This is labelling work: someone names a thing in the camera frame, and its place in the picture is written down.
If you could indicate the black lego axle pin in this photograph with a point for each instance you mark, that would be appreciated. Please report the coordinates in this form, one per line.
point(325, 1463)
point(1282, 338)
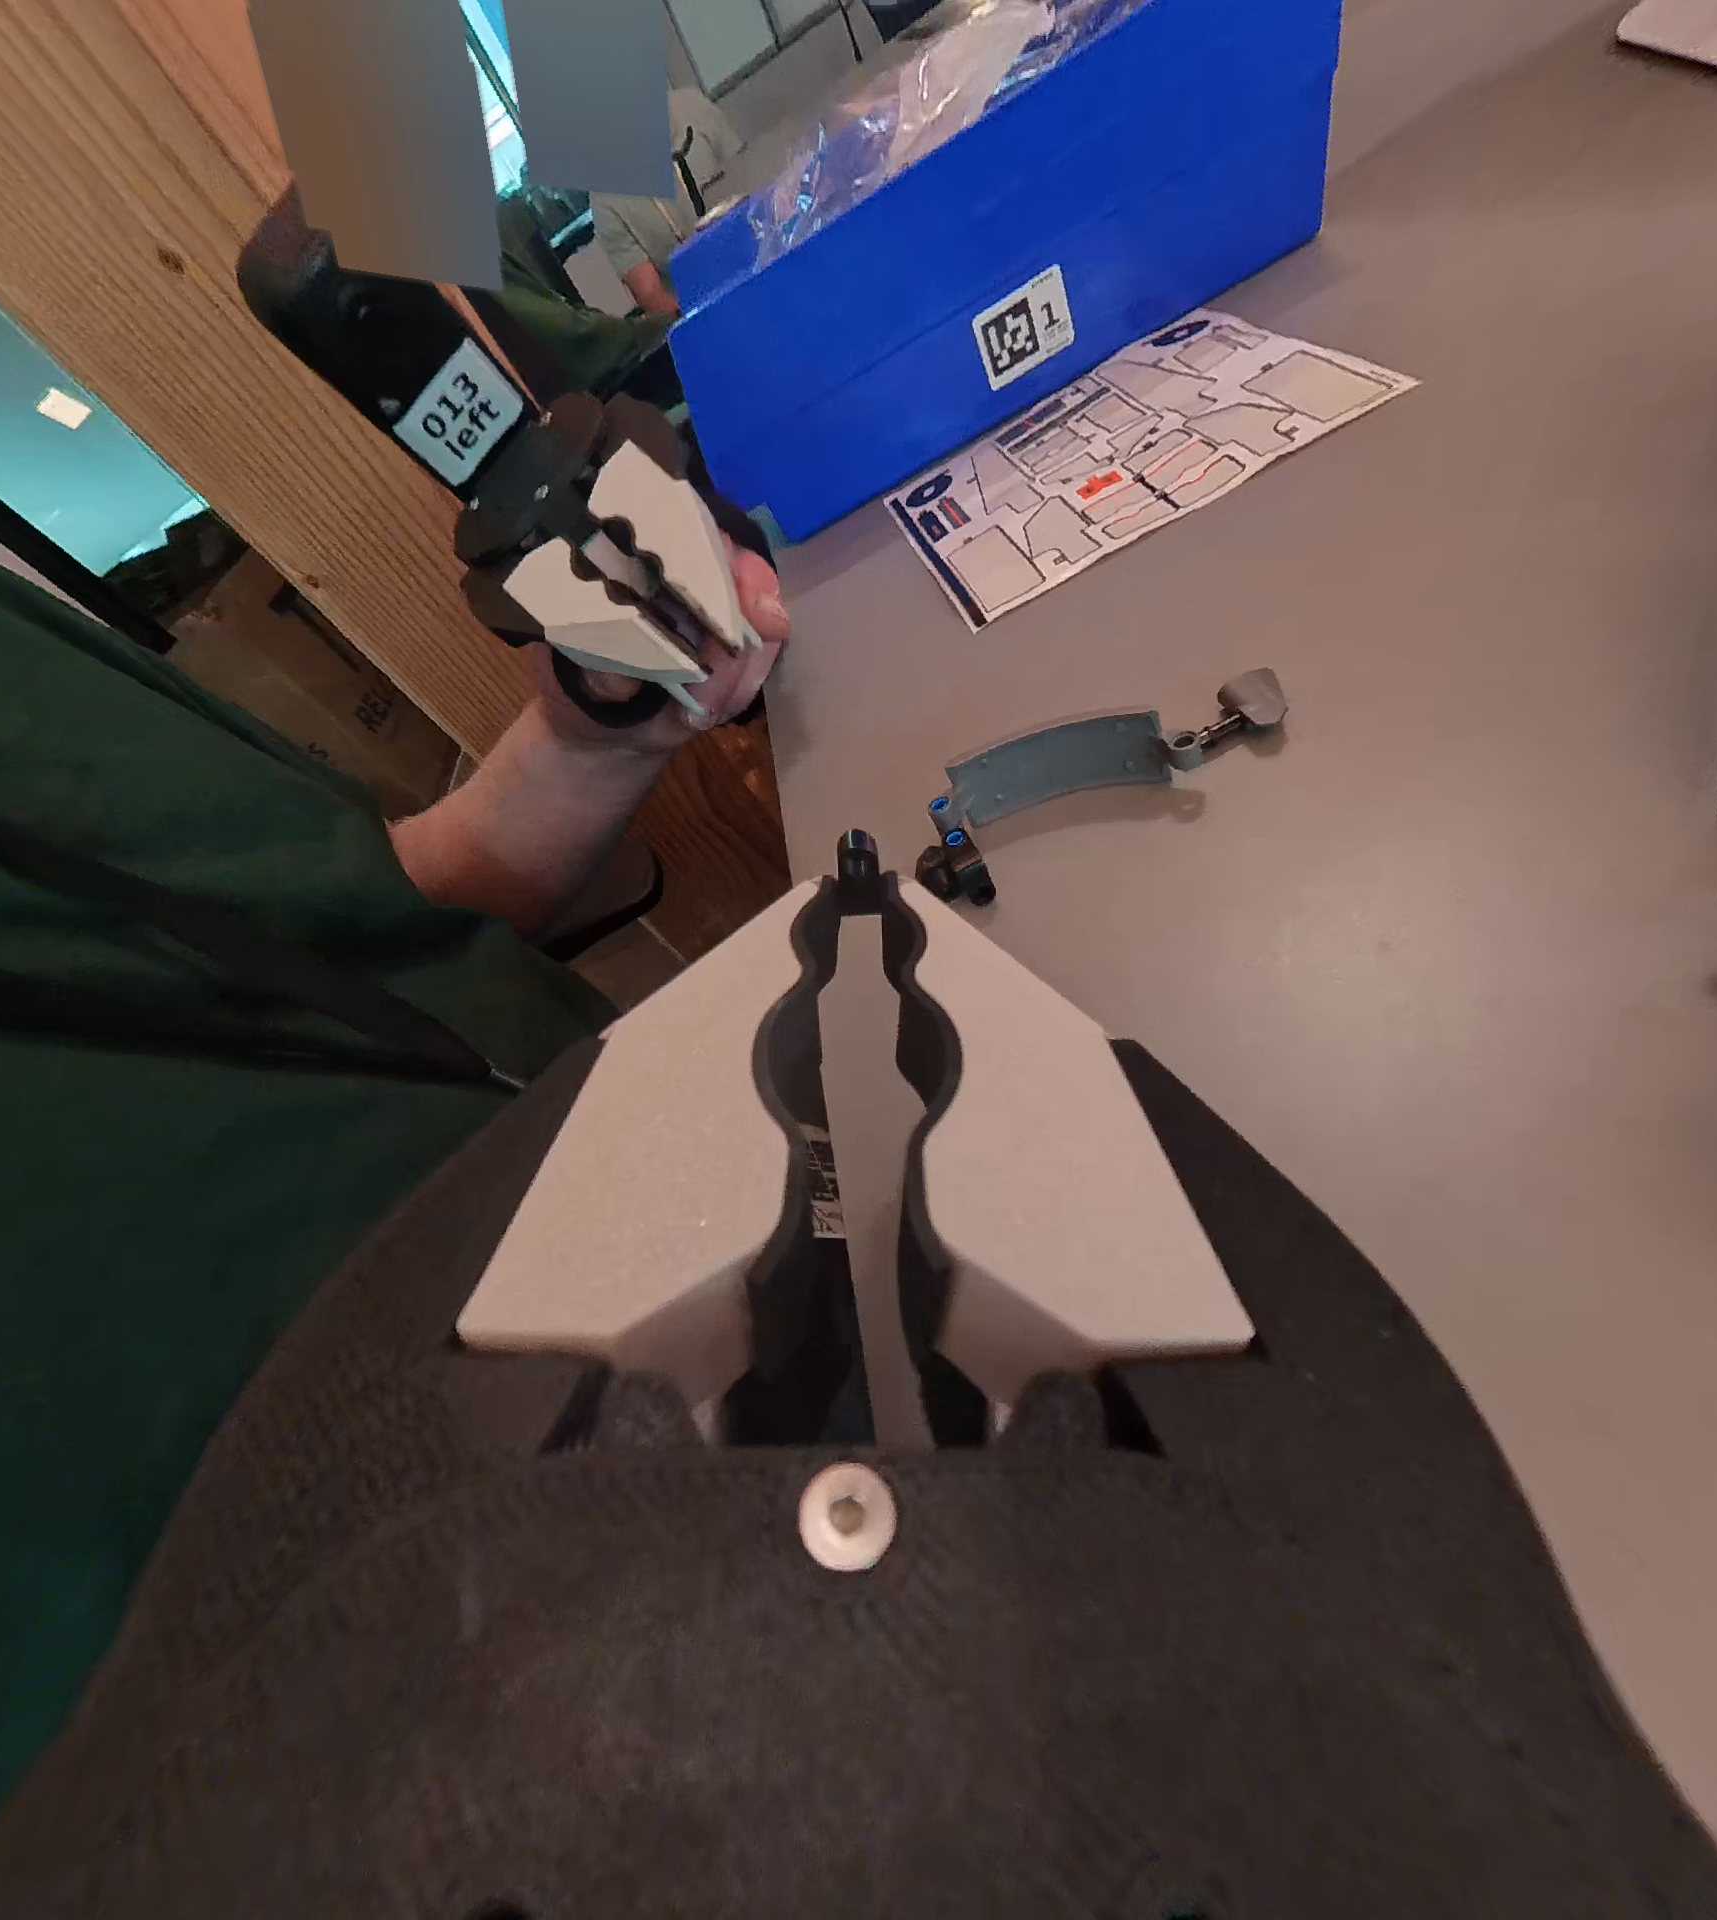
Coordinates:
point(859, 858)

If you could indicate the brown cardboard box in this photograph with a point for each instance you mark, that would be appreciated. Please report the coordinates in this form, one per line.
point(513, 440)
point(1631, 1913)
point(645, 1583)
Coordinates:
point(332, 675)

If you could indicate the grey curved lego panel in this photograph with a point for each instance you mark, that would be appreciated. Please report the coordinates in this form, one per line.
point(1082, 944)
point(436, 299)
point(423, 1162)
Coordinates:
point(1061, 765)

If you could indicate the person's left hand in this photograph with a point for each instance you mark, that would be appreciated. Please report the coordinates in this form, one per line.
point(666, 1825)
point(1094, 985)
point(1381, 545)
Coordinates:
point(762, 622)

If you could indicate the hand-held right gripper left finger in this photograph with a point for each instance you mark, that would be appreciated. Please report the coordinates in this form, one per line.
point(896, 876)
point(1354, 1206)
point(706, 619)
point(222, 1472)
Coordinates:
point(632, 1185)

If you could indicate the clear plastic bags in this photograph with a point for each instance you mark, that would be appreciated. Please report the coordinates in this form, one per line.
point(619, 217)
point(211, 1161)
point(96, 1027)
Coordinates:
point(920, 104)

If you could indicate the person's left forearm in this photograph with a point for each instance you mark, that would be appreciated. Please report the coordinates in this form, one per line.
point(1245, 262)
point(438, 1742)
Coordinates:
point(528, 825)

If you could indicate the blue plastic bin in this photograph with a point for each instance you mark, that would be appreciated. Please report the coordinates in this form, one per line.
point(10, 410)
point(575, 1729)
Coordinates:
point(949, 285)

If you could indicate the small black lego connector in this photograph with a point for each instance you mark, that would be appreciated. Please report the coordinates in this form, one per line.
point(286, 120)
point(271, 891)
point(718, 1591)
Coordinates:
point(956, 871)

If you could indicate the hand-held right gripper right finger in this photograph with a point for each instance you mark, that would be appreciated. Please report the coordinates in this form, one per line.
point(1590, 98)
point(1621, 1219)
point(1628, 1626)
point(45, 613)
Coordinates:
point(1075, 1185)

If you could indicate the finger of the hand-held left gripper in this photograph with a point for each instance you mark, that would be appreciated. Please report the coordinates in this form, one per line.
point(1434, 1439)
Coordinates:
point(595, 622)
point(670, 540)

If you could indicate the lego sticker sheet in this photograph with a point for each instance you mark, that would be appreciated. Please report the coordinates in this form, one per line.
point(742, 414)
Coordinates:
point(1159, 450)

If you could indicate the wooden post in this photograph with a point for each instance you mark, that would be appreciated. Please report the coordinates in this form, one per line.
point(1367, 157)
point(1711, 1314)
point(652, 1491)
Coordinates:
point(123, 225)

